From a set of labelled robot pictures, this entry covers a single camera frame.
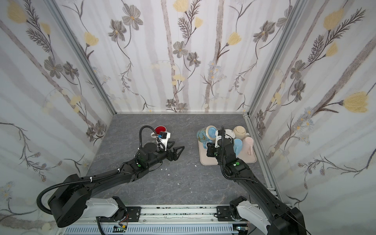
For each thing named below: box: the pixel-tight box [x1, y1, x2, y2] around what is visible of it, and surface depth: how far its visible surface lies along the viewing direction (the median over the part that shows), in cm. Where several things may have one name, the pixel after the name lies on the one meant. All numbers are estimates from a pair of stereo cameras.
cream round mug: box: [233, 125, 251, 141], surface depth 100 cm
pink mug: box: [239, 136, 258, 163], surface depth 95 cm
